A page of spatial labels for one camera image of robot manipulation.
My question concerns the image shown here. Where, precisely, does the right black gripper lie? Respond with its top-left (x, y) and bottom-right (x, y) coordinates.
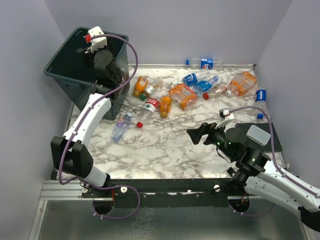
top-left (187, 119), bottom-right (236, 161)

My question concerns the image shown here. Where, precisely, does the large orange bottle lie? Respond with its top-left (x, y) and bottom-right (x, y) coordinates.
top-left (168, 83), bottom-right (197, 111)
top-left (226, 71), bottom-right (257, 97)

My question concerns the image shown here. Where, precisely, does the small orange juice bottle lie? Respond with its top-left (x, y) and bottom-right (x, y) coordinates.
top-left (159, 95), bottom-right (172, 118)

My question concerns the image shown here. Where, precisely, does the red label water bottle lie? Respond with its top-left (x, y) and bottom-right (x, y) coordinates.
top-left (136, 97), bottom-right (160, 129)

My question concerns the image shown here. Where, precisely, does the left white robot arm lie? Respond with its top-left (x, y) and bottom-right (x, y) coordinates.
top-left (50, 43), bottom-right (124, 198)

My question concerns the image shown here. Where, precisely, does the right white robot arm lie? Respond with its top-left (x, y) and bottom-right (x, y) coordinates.
top-left (186, 123), bottom-right (320, 232)

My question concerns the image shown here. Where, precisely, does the dark green plastic bin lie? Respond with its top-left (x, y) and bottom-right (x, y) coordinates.
top-left (43, 27), bottom-right (129, 111)

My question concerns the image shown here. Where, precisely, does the clear bottle red print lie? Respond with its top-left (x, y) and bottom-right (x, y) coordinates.
top-left (202, 82), bottom-right (228, 100)

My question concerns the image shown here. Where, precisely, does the light blue label bottle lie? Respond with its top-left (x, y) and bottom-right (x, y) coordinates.
top-left (192, 75), bottom-right (220, 98)

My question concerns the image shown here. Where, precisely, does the blue label water bottle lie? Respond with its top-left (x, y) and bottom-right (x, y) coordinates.
top-left (182, 69), bottom-right (211, 87)

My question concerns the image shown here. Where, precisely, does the grey rectangular box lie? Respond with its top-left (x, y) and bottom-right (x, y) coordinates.
top-left (246, 125), bottom-right (271, 146)

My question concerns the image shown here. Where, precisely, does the orange juice bottle left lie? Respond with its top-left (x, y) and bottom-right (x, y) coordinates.
top-left (132, 76), bottom-right (149, 98)

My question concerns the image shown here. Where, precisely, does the clear bottle behind tea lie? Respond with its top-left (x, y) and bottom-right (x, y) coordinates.
top-left (150, 77), bottom-right (163, 90)

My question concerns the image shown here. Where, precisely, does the green cap tea bottle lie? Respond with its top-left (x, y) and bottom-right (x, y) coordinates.
top-left (139, 85), bottom-right (155, 101)

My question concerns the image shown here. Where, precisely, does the Pepsi bottle right edge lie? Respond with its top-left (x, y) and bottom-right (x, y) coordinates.
top-left (254, 87), bottom-right (268, 114)

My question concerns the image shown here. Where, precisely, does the purple label water bottle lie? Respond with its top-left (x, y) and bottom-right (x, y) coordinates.
top-left (110, 112), bottom-right (132, 143)

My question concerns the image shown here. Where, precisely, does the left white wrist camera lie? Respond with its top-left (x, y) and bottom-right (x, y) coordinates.
top-left (84, 26), bottom-right (108, 53)

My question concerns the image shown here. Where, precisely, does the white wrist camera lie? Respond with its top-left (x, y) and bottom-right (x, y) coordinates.
top-left (215, 108), bottom-right (235, 129)
top-left (84, 26), bottom-right (108, 53)

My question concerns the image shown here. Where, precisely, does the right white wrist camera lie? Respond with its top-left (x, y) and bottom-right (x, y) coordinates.
top-left (215, 108), bottom-right (235, 129)

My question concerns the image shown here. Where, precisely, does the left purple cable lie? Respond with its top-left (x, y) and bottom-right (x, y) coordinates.
top-left (57, 34), bottom-right (142, 221)

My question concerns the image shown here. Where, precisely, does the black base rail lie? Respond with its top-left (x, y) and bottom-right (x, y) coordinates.
top-left (82, 178), bottom-right (245, 208)

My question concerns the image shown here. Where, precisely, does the Pepsi bottle at back wall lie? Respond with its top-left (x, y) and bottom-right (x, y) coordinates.
top-left (185, 58), bottom-right (223, 70)

